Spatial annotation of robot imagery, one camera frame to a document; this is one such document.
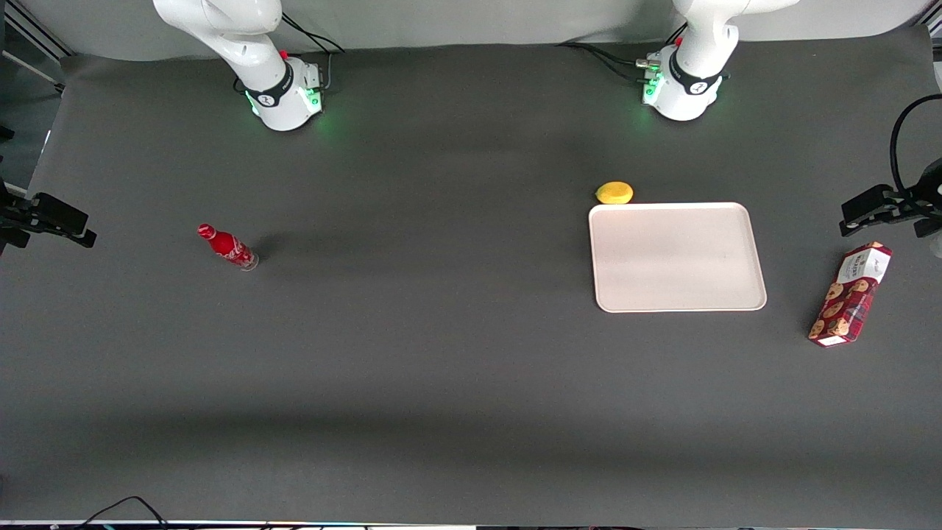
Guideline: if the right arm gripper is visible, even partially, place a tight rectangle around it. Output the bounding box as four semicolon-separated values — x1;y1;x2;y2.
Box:
0;180;98;255

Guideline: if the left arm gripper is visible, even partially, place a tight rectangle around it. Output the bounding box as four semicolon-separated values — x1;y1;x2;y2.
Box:
840;158;942;239

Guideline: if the red cookie box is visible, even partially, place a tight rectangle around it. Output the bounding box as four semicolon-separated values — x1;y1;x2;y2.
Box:
807;241;893;348

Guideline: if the white rectangular tray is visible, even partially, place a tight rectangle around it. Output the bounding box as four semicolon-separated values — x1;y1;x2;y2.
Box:
588;202;768;314

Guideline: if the red cola bottle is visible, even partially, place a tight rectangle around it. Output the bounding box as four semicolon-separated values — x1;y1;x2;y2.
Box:
196;223;260;272

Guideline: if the dark grey table cloth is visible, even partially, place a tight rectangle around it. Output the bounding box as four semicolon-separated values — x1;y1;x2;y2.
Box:
0;26;942;528

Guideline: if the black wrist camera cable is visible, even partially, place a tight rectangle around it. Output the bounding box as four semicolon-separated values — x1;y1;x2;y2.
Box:
889;93;942;197

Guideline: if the aluminium frame rail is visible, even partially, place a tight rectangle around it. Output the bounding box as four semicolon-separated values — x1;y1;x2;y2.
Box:
0;0;76;61

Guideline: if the black cable at table edge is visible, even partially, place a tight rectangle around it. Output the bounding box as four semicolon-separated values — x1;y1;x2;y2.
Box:
72;495;171;530

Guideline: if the black base cable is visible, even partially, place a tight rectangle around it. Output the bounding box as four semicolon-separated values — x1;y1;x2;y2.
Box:
281;13;346;55
556;41;651;68
587;47;651;83

